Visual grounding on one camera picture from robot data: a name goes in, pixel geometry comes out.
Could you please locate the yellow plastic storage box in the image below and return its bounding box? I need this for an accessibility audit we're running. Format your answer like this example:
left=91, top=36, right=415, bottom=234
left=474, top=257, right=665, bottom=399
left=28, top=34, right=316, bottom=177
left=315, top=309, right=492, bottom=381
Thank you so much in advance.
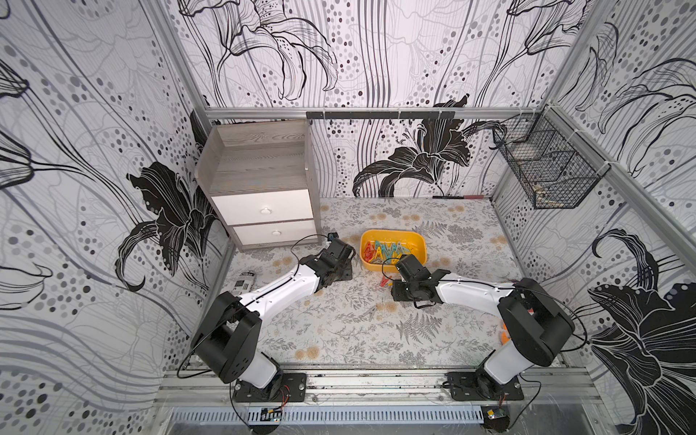
left=358, top=229, right=427, bottom=273

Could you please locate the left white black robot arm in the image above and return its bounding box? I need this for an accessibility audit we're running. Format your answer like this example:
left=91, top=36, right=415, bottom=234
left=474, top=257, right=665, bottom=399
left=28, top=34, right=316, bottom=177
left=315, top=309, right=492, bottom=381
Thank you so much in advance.
left=190, top=233, right=356, bottom=395

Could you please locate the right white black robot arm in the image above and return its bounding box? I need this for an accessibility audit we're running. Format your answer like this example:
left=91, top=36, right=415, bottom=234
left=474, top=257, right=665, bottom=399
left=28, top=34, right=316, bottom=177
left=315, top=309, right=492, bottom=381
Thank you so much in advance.
left=391, top=255, right=576, bottom=387

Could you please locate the orange monster plush toy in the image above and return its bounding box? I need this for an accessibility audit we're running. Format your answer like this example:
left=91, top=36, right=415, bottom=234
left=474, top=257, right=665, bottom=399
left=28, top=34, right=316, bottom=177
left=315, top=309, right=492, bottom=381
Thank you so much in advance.
left=500, top=324, right=511, bottom=345

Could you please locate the wooden two-drawer cabinet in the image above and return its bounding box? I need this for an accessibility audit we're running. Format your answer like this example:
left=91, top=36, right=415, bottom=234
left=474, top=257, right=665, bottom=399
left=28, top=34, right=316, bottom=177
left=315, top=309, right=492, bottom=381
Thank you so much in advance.
left=195, top=120, right=321, bottom=252

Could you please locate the red-handled screwdriver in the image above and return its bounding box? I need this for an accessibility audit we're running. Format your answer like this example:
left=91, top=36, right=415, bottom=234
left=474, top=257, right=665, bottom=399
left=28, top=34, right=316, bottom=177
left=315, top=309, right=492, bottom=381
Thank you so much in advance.
left=431, top=195, right=487, bottom=200

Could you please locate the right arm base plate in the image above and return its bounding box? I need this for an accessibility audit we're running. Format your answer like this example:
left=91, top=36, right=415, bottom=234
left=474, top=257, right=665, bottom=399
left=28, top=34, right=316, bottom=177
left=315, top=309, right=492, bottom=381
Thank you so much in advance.
left=442, top=371, right=524, bottom=402

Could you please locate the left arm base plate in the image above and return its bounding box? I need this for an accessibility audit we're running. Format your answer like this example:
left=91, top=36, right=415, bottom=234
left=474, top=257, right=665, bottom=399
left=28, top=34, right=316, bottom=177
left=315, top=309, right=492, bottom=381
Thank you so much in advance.
left=232, top=373, right=307, bottom=404

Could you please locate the white cable duct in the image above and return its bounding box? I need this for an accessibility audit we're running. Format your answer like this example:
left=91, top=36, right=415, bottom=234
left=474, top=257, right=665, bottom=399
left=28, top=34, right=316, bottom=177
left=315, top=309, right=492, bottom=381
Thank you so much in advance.
left=170, top=405, right=484, bottom=426

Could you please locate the black wall rail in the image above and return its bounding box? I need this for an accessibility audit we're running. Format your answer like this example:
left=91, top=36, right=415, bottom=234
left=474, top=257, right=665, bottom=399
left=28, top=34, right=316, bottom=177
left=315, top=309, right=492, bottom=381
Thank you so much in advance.
left=306, top=110, right=455, bottom=120

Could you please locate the black wire wall basket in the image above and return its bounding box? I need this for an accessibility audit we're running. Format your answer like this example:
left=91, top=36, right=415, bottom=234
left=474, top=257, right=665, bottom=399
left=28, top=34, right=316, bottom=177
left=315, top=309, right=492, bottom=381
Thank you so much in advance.
left=492, top=112, right=610, bottom=210

